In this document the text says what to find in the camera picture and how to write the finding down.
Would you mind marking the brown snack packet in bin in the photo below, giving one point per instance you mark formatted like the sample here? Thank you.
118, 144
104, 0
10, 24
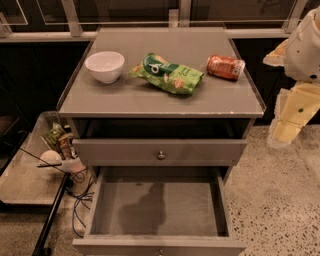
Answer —
66, 146

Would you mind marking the grey drawer cabinet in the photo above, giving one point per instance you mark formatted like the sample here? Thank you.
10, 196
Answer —
130, 108

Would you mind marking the clear plastic bin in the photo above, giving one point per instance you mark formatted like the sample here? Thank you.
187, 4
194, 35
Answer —
22, 181

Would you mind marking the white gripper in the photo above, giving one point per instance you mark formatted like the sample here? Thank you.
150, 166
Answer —
304, 53

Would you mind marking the orange soda can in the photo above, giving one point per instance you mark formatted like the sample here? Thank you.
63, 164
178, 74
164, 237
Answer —
225, 67

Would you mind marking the white railing frame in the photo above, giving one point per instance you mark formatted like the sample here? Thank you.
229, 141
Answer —
79, 20

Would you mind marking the white round object in bin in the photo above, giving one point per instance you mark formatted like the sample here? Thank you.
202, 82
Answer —
49, 162

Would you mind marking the closed grey top drawer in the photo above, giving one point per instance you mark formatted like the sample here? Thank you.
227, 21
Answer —
159, 152

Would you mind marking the open grey middle drawer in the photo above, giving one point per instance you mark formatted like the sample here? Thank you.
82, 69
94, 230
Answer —
165, 211

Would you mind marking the white ceramic bowl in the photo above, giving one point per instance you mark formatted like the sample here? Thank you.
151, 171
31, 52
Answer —
105, 66

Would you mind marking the green rice chip bag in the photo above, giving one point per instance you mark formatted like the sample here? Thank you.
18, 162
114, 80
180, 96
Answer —
173, 78

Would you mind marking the green snack bag in bin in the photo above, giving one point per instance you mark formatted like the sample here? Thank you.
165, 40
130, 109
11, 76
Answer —
52, 136

